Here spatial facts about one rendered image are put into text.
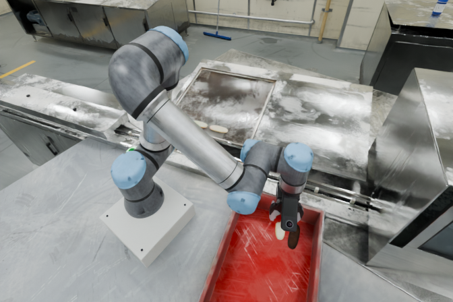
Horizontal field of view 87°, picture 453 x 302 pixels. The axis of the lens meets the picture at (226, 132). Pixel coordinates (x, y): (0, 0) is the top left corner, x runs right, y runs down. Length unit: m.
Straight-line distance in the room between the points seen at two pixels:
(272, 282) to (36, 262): 0.85
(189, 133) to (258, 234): 0.58
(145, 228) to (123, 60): 0.63
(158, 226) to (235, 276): 0.32
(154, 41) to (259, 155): 0.39
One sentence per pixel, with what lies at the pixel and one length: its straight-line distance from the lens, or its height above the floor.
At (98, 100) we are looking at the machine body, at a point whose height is 0.82.
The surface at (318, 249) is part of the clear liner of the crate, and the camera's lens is 0.90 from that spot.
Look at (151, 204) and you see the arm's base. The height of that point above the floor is 0.95.
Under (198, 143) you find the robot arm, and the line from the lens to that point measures 0.54.
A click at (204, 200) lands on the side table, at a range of 1.07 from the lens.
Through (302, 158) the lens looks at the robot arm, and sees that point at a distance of 0.64.
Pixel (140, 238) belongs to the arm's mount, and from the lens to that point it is 0.97.
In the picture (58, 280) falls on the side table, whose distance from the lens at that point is 1.13.
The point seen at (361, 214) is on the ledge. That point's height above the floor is 0.86.
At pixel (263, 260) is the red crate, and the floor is 0.82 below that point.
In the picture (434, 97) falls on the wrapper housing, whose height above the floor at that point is 1.30.
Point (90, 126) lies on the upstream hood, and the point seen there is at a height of 0.92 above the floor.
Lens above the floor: 1.73
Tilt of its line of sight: 43 degrees down
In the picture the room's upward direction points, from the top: 3 degrees counter-clockwise
